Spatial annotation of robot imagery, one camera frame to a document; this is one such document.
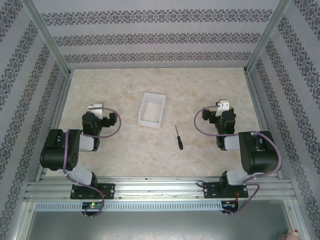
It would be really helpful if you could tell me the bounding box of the black screwdriver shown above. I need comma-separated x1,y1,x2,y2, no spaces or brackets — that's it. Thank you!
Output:
174,124,184,151

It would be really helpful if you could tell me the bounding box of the white plastic bin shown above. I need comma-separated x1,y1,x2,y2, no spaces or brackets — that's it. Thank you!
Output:
137,92,167,129

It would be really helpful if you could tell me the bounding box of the left controller circuit board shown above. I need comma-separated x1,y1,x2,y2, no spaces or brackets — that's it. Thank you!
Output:
82,201,104,210

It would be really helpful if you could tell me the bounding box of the controller circuit board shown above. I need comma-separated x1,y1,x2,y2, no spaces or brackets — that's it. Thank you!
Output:
220,200,239,209
82,201,104,210

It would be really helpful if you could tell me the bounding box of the right controller circuit board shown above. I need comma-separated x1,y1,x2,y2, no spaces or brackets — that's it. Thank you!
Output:
220,200,239,209

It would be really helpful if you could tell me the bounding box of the person's hand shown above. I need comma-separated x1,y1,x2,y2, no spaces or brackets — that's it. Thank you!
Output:
278,228,301,240

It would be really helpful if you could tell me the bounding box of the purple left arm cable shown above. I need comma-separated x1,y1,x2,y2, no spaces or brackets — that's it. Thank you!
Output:
62,107,123,219

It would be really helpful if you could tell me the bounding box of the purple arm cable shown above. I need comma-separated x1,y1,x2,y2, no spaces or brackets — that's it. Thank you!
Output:
62,107,123,219
194,105,283,216

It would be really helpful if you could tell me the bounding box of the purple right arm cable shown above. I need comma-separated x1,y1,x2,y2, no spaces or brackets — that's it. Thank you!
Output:
194,105,283,216

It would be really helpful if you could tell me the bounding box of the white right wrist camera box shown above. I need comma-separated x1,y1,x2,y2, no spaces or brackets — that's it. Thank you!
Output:
216,99,230,116

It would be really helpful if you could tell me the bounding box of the aluminium side rail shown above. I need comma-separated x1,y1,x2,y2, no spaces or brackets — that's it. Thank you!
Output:
244,71,286,180
36,71,74,182

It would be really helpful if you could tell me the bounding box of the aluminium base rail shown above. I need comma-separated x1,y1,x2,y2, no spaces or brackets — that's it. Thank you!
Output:
23,175,299,201

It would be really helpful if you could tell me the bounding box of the slotted grey cable duct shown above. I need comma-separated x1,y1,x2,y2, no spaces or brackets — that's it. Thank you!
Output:
34,201,224,211

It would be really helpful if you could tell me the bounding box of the aluminium frame post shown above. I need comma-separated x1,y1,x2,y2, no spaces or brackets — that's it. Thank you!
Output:
245,0,294,74
21,0,74,76

